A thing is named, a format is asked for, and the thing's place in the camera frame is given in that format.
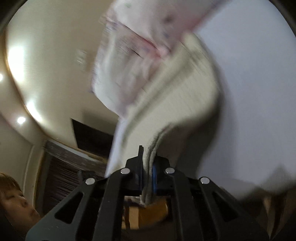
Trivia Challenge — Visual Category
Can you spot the pink floral pillow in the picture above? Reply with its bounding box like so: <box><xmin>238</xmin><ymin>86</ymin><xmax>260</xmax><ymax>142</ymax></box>
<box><xmin>92</xmin><ymin>1</ymin><xmax>218</xmax><ymax>117</ymax></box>

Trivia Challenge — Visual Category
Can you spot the person's head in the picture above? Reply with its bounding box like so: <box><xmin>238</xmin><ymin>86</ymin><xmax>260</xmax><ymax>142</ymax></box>
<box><xmin>1</xmin><ymin>173</ymin><xmax>41</xmax><ymax>240</ymax></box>

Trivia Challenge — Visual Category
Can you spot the beige cable knit sweater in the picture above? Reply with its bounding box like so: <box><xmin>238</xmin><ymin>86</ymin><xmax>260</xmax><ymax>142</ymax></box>
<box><xmin>105</xmin><ymin>33</ymin><xmax>220</xmax><ymax>206</ymax></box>

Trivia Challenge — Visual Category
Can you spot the dark window with blinds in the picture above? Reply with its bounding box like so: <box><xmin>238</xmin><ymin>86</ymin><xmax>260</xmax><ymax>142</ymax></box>
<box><xmin>35</xmin><ymin>141</ymin><xmax>106</xmax><ymax>216</ymax></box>

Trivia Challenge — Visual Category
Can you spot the black wall panel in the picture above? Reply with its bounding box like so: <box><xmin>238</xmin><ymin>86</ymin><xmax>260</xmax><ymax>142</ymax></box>
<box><xmin>72</xmin><ymin>119</ymin><xmax>113</xmax><ymax>158</ymax></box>

